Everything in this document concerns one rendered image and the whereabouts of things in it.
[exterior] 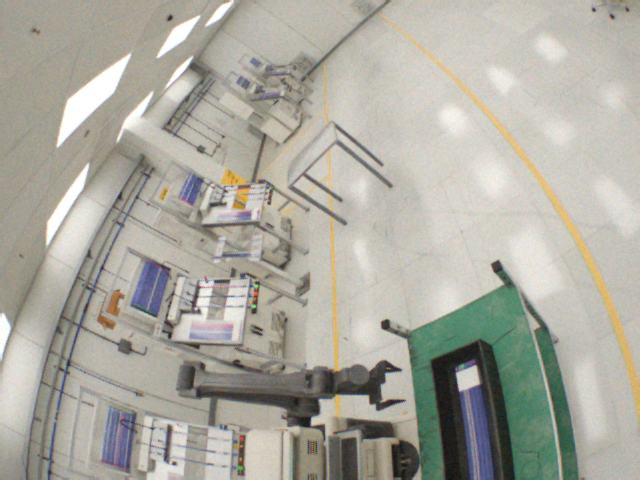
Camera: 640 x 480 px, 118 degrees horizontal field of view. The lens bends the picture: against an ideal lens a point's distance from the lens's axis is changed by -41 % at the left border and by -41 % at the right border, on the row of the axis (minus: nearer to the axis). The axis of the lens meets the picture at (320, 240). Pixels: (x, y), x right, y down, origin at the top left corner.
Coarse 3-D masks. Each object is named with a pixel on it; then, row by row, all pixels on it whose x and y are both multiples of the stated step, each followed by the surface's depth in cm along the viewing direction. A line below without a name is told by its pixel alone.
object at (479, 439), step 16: (464, 368) 84; (464, 384) 81; (480, 384) 77; (464, 400) 78; (480, 400) 74; (464, 416) 75; (480, 416) 71; (480, 432) 69; (480, 448) 66; (480, 464) 63
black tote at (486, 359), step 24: (432, 360) 87; (456, 360) 89; (480, 360) 84; (456, 384) 86; (456, 408) 81; (504, 408) 70; (456, 432) 77; (504, 432) 63; (456, 456) 71; (504, 456) 57
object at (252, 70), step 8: (248, 56) 709; (248, 64) 673; (256, 64) 695; (272, 64) 700; (240, 72) 678; (248, 72) 684; (256, 72) 678; (264, 72) 703; (272, 72) 696; (280, 72) 691; (288, 72) 688; (256, 80) 697; (264, 80) 695; (272, 80) 761; (288, 80) 734; (312, 80) 768; (288, 88) 717; (296, 88) 739; (288, 96) 730; (296, 96) 734; (272, 104) 758
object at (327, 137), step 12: (324, 132) 307; (336, 132) 292; (312, 144) 316; (324, 144) 292; (360, 144) 328; (300, 156) 326; (312, 156) 301; (372, 156) 339; (288, 168) 336; (300, 168) 309; (372, 168) 302; (288, 180) 319; (312, 180) 357; (384, 180) 313; (300, 192) 318; (312, 204) 329; (336, 216) 342
